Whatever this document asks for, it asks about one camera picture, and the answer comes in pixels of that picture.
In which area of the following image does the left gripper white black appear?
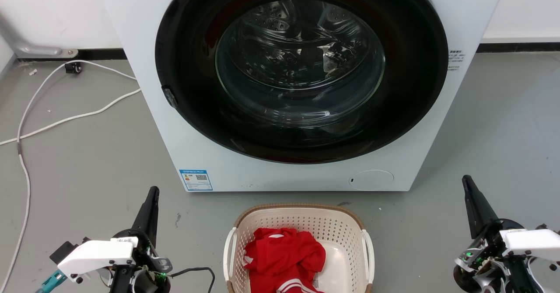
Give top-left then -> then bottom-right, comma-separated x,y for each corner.
49,186 -> 173,283

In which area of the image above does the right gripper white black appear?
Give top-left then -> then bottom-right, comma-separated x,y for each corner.
455,175 -> 560,272

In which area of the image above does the cream perforated laundry basket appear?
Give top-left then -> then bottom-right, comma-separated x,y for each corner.
223,203 -> 375,293

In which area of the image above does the blue energy label sticker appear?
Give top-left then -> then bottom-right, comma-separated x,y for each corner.
179,169 -> 214,192

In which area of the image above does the round white filter cover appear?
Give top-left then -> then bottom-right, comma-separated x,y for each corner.
349,170 -> 395,191

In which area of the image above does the teal connector plug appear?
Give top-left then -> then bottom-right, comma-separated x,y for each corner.
37,270 -> 67,293

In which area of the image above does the black round washer door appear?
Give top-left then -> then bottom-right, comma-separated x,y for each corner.
155,0 -> 449,164

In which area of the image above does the red garment with white stripes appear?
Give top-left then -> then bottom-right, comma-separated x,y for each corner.
243,227 -> 326,293

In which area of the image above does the white front-load washing machine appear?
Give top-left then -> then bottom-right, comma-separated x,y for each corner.
95,0 -> 511,192

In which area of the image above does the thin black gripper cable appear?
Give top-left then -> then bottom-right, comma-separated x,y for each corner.
168,267 -> 216,293

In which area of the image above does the long white power cable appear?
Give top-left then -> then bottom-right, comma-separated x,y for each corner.
0,60 -> 137,290

